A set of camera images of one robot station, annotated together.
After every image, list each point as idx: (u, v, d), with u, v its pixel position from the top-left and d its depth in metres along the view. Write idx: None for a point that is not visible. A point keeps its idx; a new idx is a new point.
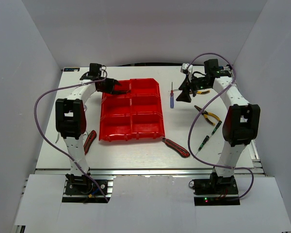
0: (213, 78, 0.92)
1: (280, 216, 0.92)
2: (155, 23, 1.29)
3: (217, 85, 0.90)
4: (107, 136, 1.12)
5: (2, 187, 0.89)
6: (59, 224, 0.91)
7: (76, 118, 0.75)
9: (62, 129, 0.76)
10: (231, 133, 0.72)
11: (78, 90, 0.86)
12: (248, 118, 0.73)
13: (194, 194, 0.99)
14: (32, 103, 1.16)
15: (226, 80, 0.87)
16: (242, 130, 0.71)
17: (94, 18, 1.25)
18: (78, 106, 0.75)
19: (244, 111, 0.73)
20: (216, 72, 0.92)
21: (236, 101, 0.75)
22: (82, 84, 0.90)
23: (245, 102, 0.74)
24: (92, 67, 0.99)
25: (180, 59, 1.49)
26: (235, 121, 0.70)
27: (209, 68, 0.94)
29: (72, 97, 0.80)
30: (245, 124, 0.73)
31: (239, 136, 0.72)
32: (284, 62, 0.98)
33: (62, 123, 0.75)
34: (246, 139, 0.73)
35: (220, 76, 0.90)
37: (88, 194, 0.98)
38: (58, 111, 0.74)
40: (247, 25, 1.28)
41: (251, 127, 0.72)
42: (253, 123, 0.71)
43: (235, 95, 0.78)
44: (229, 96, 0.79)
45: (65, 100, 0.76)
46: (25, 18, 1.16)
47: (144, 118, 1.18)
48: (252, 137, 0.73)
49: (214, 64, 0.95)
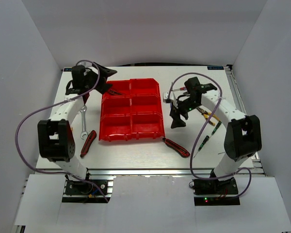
0: (199, 94, 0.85)
1: (280, 216, 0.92)
2: (155, 23, 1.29)
3: (206, 102, 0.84)
4: (107, 136, 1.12)
5: (2, 187, 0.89)
6: (60, 224, 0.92)
7: (61, 139, 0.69)
9: (49, 155, 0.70)
10: (236, 151, 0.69)
11: (63, 107, 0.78)
12: (249, 131, 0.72)
13: (194, 193, 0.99)
14: (32, 103, 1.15)
15: (215, 94, 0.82)
16: (247, 144, 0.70)
17: (94, 18, 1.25)
18: (63, 124, 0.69)
19: (243, 124, 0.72)
20: (200, 88, 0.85)
21: (234, 115, 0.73)
22: (68, 99, 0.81)
23: (241, 114, 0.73)
24: (76, 75, 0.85)
25: (180, 59, 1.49)
26: (238, 136, 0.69)
27: (192, 87, 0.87)
29: (57, 117, 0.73)
30: (247, 137, 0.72)
31: (245, 150, 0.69)
32: (284, 62, 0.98)
33: (48, 146, 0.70)
34: (251, 151, 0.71)
35: (207, 92, 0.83)
37: (88, 195, 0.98)
38: (43, 133, 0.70)
40: (247, 25, 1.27)
41: (254, 139, 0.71)
42: (256, 135, 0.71)
43: (230, 109, 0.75)
44: (223, 111, 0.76)
45: (49, 122, 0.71)
46: (25, 18, 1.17)
47: (144, 118, 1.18)
48: (257, 148, 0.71)
49: (196, 81, 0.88)
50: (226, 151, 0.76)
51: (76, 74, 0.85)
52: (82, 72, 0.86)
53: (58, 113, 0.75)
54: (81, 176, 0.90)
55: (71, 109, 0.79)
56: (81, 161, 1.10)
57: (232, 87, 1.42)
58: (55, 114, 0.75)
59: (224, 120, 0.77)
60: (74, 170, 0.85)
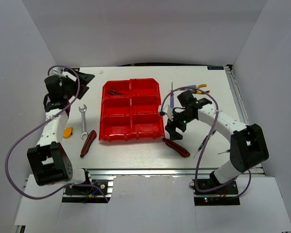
0: (195, 109, 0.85)
1: (280, 216, 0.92)
2: (155, 23, 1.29)
3: (203, 116, 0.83)
4: (107, 136, 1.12)
5: (2, 187, 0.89)
6: (60, 224, 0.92)
7: (56, 163, 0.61)
9: (47, 183, 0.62)
10: (244, 164, 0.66)
11: (49, 128, 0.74)
12: (252, 140, 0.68)
13: (194, 194, 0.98)
14: (32, 103, 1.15)
15: (211, 108, 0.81)
16: (252, 155, 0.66)
17: (94, 18, 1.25)
18: (56, 147, 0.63)
19: (245, 134, 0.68)
20: (195, 103, 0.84)
21: (235, 127, 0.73)
22: (51, 117, 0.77)
23: (242, 125, 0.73)
24: (52, 89, 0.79)
25: (180, 59, 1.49)
26: (243, 149, 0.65)
27: (186, 101, 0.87)
29: (45, 140, 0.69)
30: (252, 147, 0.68)
31: (251, 162, 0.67)
32: (284, 62, 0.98)
33: (43, 174, 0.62)
34: (258, 161, 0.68)
35: (203, 107, 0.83)
37: (88, 195, 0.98)
38: (36, 161, 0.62)
40: (247, 25, 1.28)
41: (260, 149, 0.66)
42: (261, 144, 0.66)
43: (229, 121, 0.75)
44: (223, 124, 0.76)
45: (39, 147, 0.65)
46: (25, 18, 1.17)
47: (144, 118, 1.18)
48: (264, 158, 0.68)
49: (189, 95, 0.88)
50: (232, 164, 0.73)
51: (52, 88, 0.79)
52: (57, 84, 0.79)
53: (46, 135, 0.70)
54: (83, 180, 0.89)
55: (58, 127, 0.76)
56: (80, 161, 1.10)
57: (232, 87, 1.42)
58: (42, 137, 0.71)
59: (225, 131, 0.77)
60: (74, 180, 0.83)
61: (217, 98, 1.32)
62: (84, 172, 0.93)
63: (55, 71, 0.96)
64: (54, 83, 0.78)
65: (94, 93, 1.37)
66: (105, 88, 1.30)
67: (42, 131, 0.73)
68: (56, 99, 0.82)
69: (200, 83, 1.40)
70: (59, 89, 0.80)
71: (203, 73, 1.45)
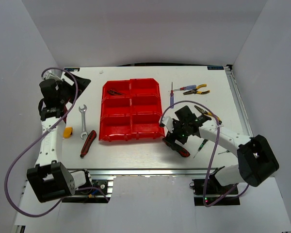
0: (196, 127, 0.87)
1: (281, 216, 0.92)
2: (155, 23, 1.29)
3: (205, 133, 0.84)
4: (107, 136, 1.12)
5: (2, 187, 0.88)
6: (60, 224, 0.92)
7: (58, 182, 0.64)
9: (48, 199, 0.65)
10: (256, 176, 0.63)
11: (48, 143, 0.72)
12: (259, 151, 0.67)
13: (194, 194, 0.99)
14: (32, 103, 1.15)
15: (212, 124, 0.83)
16: (263, 166, 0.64)
17: (94, 18, 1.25)
18: (57, 167, 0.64)
19: (250, 146, 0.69)
20: (195, 121, 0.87)
21: (239, 141, 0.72)
22: (49, 128, 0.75)
23: (247, 138, 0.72)
24: (48, 92, 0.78)
25: (180, 59, 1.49)
26: (251, 161, 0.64)
27: (186, 119, 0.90)
29: (44, 159, 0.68)
30: (260, 158, 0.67)
31: (262, 174, 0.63)
32: (284, 62, 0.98)
33: (45, 191, 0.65)
34: (269, 173, 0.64)
35: (203, 124, 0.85)
37: (88, 195, 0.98)
38: (37, 181, 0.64)
40: (246, 25, 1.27)
41: (269, 159, 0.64)
42: (268, 154, 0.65)
43: (233, 135, 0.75)
44: (227, 138, 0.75)
45: (39, 168, 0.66)
46: (25, 19, 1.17)
47: (144, 118, 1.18)
48: (275, 168, 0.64)
49: (187, 112, 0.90)
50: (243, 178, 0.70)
51: (47, 91, 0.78)
52: (53, 88, 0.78)
53: (45, 153, 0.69)
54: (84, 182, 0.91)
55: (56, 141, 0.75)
56: (81, 161, 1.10)
57: (232, 87, 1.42)
58: (41, 154, 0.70)
59: (229, 146, 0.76)
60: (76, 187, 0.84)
61: (217, 98, 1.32)
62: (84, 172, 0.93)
63: (51, 72, 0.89)
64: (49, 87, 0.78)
65: (94, 93, 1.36)
66: (105, 88, 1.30)
67: (41, 146, 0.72)
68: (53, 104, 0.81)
69: (200, 83, 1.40)
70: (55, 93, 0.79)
71: (203, 73, 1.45)
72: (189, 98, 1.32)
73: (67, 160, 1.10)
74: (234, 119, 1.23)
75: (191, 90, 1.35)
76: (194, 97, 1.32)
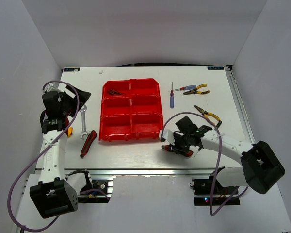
0: (198, 138, 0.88)
1: (281, 216, 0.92)
2: (155, 23, 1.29)
3: (207, 143, 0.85)
4: (107, 136, 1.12)
5: (2, 187, 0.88)
6: (60, 224, 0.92)
7: (61, 198, 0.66)
9: (51, 215, 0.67)
10: (263, 183, 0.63)
11: (50, 158, 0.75)
12: (264, 158, 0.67)
13: (194, 193, 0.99)
14: (32, 103, 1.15)
15: (213, 134, 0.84)
16: (268, 172, 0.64)
17: (94, 18, 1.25)
18: (60, 184, 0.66)
19: (254, 153, 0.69)
20: (196, 131, 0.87)
21: (241, 147, 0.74)
22: (50, 143, 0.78)
23: (249, 145, 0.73)
24: (49, 104, 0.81)
25: (181, 59, 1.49)
26: (256, 168, 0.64)
27: (187, 130, 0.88)
29: (47, 176, 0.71)
30: (266, 164, 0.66)
31: (270, 180, 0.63)
32: (284, 62, 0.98)
33: (48, 207, 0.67)
34: (277, 178, 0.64)
35: (204, 134, 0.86)
37: (88, 194, 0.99)
38: (40, 198, 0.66)
40: (247, 25, 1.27)
41: (274, 164, 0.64)
42: (272, 159, 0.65)
43: (235, 143, 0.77)
44: (230, 147, 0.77)
45: (41, 185, 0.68)
46: (25, 18, 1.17)
47: (144, 118, 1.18)
48: (281, 173, 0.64)
49: (187, 123, 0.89)
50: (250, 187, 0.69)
51: (49, 104, 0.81)
52: (55, 99, 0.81)
53: (48, 170, 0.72)
54: (84, 184, 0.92)
55: (59, 155, 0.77)
56: (81, 161, 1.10)
57: (232, 87, 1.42)
58: (44, 171, 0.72)
59: (232, 154, 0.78)
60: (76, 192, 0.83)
61: (217, 99, 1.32)
62: (84, 173, 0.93)
63: (52, 86, 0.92)
64: (51, 99, 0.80)
65: (94, 93, 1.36)
66: (105, 87, 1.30)
67: (43, 162, 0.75)
68: (55, 117, 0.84)
69: (200, 83, 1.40)
70: (57, 107, 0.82)
71: (203, 73, 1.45)
72: (189, 98, 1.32)
73: (67, 160, 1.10)
74: (233, 119, 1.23)
75: (191, 90, 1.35)
76: (194, 97, 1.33)
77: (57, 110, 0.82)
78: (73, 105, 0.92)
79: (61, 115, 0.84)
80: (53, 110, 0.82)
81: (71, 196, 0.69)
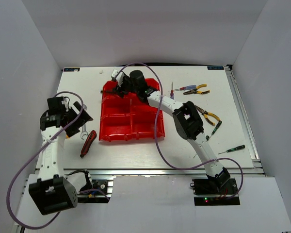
0: (145, 98, 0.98)
1: (280, 217, 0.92)
2: (155, 23, 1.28)
3: (152, 103, 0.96)
4: (107, 136, 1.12)
5: (2, 187, 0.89)
6: (60, 224, 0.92)
7: (60, 194, 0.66)
9: (50, 211, 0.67)
10: (186, 132, 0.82)
11: (49, 155, 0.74)
12: (190, 113, 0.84)
13: (194, 193, 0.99)
14: (32, 103, 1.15)
15: (157, 94, 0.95)
16: (192, 124, 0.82)
17: (94, 18, 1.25)
18: (59, 181, 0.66)
19: (183, 109, 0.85)
20: (144, 92, 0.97)
21: (175, 106, 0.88)
22: (49, 140, 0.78)
23: (180, 104, 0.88)
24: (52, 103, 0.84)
25: (180, 59, 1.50)
26: (182, 120, 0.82)
27: (138, 86, 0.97)
29: (46, 173, 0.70)
30: (190, 118, 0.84)
31: (192, 129, 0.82)
32: (284, 62, 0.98)
33: (47, 203, 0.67)
34: (197, 128, 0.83)
35: (150, 94, 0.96)
37: (88, 194, 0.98)
38: (39, 195, 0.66)
40: (247, 25, 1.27)
41: (196, 118, 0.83)
42: (195, 114, 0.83)
43: (171, 102, 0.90)
44: (167, 105, 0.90)
45: (41, 182, 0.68)
46: (25, 19, 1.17)
47: (143, 118, 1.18)
48: (201, 124, 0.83)
49: (142, 82, 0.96)
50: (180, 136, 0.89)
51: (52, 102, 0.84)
52: (58, 99, 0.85)
53: (47, 166, 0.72)
54: (84, 184, 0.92)
55: (57, 152, 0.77)
56: (80, 161, 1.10)
57: (232, 87, 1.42)
58: (42, 168, 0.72)
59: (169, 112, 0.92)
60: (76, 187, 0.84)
61: (217, 99, 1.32)
62: (84, 173, 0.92)
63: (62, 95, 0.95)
64: (55, 99, 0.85)
65: (94, 93, 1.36)
66: (105, 87, 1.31)
67: (41, 159, 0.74)
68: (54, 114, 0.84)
69: (200, 83, 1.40)
70: (60, 105, 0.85)
71: (203, 73, 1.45)
72: (189, 98, 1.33)
73: (67, 160, 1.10)
74: (233, 119, 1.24)
75: (191, 90, 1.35)
76: (194, 97, 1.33)
77: (59, 109, 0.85)
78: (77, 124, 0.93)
79: (61, 112, 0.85)
80: (55, 109, 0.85)
81: (70, 193, 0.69)
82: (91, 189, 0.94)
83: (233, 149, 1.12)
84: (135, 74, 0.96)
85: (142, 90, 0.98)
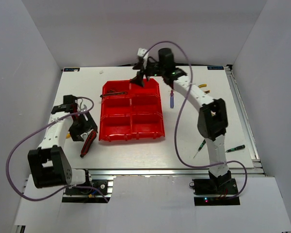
0: (171, 80, 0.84)
1: (280, 217, 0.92)
2: (155, 22, 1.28)
3: (177, 88, 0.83)
4: (107, 136, 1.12)
5: (2, 187, 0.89)
6: (59, 224, 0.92)
7: (55, 165, 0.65)
9: (44, 184, 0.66)
10: (208, 131, 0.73)
11: (52, 131, 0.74)
12: (217, 111, 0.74)
13: (194, 193, 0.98)
14: (32, 102, 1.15)
15: (185, 80, 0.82)
16: (218, 124, 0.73)
17: (94, 18, 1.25)
18: (56, 151, 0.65)
19: (212, 107, 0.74)
20: (171, 74, 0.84)
21: (204, 100, 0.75)
22: (56, 120, 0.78)
23: (210, 99, 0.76)
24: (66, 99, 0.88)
25: (181, 59, 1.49)
26: (208, 119, 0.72)
27: (166, 66, 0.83)
29: (47, 143, 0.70)
30: (216, 117, 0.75)
31: (216, 130, 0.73)
32: (284, 62, 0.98)
33: (42, 174, 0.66)
34: (221, 130, 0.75)
35: (178, 78, 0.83)
37: (88, 194, 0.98)
38: (36, 164, 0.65)
40: (247, 25, 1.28)
41: (222, 119, 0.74)
42: (224, 115, 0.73)
43: (200, 94, 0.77)
44: (194, 97, 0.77)
45: (40, 151, 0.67)
46: (26, 19, 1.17)
47: (143, 118, 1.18)
48: (226, 126, 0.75)
49: (170, 61, 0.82)
50: (199, 130, 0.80)
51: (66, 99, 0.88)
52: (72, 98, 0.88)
53: (48, 138, 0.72)
54: (82, 181, 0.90)
55: (61, 129, 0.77)
56: (80, 161, 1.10)
57: (232, 87, 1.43)
58: (45, 139, 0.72)
59: (194, 104, 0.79)
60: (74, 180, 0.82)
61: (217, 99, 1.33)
62: (84, 172, 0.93)
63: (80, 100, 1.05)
64: (70, 96, 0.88)
65: (94, 93, 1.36)
66: (105, 87, 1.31)
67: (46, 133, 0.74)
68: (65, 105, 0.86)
69: (200, 83, 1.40)
70: (72, 101, 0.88)
71: (203, 73, 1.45)
72: None
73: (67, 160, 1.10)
74: (233, 119, 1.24)
75: None
76: None
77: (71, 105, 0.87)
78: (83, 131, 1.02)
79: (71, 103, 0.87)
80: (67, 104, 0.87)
81: (65, 166, 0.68)
82: (90, 188, 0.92)
83: (233, 149, 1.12)
84: (164, 51, 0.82)
85: (169, 71, 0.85)
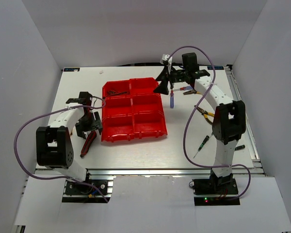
0: (193, 79, 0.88)
1: (280, 217, 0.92)
2: (155, 22, 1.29)
3: (198, 86, 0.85)
4: (110, 136, 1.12)
5: (2, 186, 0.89)
6: (60, 224, 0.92)
7: (59, 142, 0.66)
9: (45, 161, 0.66)
10: (222, 132, 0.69)
11: (63, 115, 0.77)
12: (235, 114, 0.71)
13: (194, 194, 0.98)
14: (32, 102, 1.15)
15: (207, 80, 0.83)
16: (234, 128, 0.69)
17: (94, 18, 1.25)
18: (62, 130, 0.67)
19: (230, 108, 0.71)
20: (194, 73, 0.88)
21: (222, 100, 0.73)
22: (69, 107, 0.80)
23: (230, 99, 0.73)
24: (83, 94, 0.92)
25: (181, 60, 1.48)
26: (224, 121, 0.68)
27: (188, 66, 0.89)
29: (56, 124, 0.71)
30: (233, 121, 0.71)
31: (230, 134, 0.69)
32: (284, 62, 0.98)
33: (45, 151, 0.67)
34: (236, 135, 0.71)
35: (200, 78, 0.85)
37: (88, 195, 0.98)
38: (41, 139, 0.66)
40: (247, 25, 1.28)
41: (239, 124, 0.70)
42: (241, 120, 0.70)
43: (219, 94, 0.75)
44: (213, 96, 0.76)
45: (48, 128, 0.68)
46: (25, 18, 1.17)
47: (145, 117, 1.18)
48: (242, 133, 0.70)
49: (192, 61, 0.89)
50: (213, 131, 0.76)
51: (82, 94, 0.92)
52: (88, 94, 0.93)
53: (58, 120, 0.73)
54: (82, 179, 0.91)
55: (72, 116, 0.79)
56: (80, 160, 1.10)
57: (232, 87, 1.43)
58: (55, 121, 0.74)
59: (212, 102, 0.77)
60: (74, 173, 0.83)
61: None
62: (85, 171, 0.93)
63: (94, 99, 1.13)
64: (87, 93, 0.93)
65: (94, 93, 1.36)
66: (105, 88, 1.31)
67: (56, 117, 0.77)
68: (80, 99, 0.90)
69: None
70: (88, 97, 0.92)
71: None
72: (189, 98, 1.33)
73: None
74: None
75: (191, 90, 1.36)
76: (193, 97, 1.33)
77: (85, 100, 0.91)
78: (88, 129, 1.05)
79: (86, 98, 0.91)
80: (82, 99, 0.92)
81: (68, 148, 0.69)
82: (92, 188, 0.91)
83: None
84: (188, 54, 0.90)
85: (193, 71, 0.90)
